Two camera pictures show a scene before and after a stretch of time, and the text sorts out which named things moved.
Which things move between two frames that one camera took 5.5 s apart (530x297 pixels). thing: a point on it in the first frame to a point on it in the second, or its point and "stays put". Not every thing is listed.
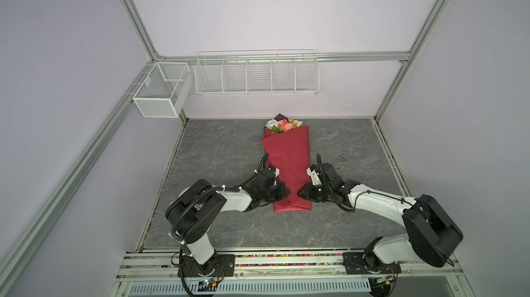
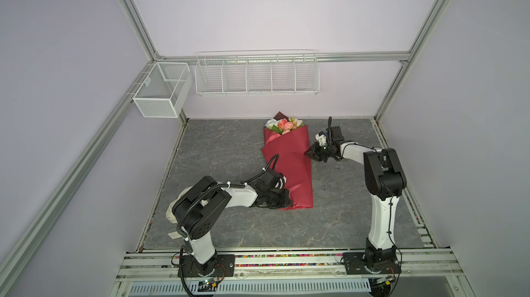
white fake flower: [271, 123] stays put
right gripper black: [306, 193] to [313, 153]
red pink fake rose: [285, 126] stays put
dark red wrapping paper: [288, 152] stays put
